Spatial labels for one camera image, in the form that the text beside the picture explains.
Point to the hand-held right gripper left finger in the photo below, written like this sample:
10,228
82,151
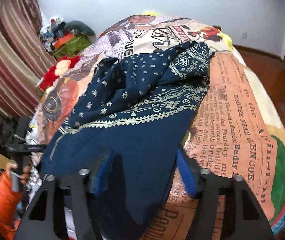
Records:
102,177

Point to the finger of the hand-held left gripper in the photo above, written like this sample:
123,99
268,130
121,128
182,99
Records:
30,148

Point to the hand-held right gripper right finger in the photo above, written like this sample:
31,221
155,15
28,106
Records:
186,175

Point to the navy patterned hooded garment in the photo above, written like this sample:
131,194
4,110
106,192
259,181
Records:
132,135

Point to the person's left forearm orange sleeve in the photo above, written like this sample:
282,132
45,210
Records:
2,205

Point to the pile of clothes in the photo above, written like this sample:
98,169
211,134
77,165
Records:
52,30

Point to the person's left hand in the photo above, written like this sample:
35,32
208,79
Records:
8,167

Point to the red plush toy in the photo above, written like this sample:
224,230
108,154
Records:
50,77

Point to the printed newspaper-pattern blanket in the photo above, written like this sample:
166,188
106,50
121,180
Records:
232,105

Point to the striped red beige curtain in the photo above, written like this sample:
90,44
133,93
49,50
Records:
7,42

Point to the orange box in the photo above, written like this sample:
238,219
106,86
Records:
62,41

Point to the green patterned storage box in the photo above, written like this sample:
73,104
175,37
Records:
75,45

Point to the grey curved pillow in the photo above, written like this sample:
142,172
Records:
85,28

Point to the yellow pillow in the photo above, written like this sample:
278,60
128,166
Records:
152,13

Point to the wooden bed post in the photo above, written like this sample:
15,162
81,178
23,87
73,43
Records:
216,27

